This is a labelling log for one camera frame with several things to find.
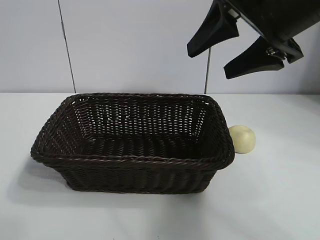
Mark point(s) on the pale yellow egg yolk pastry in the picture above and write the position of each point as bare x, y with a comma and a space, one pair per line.
244, 140

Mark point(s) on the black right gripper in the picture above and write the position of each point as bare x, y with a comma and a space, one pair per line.
280, 17

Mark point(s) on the dark brown wicker basket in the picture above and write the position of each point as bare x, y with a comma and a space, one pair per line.
130, 150

